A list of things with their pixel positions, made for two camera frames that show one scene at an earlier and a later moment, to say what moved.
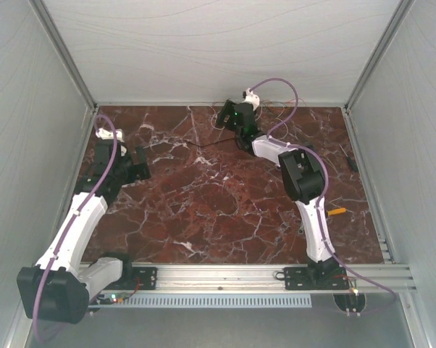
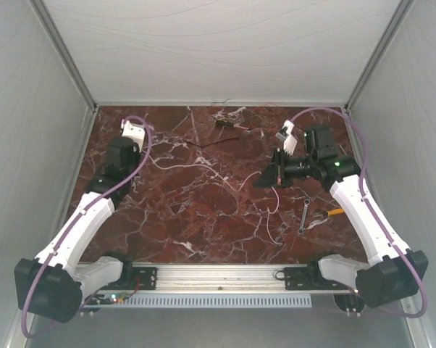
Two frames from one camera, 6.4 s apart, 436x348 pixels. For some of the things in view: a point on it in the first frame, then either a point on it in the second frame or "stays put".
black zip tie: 209,143 stays put
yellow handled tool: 337,211 stays put
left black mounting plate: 147,278 stays put
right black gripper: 227,110 to 274,173
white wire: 220,129 to 274,212
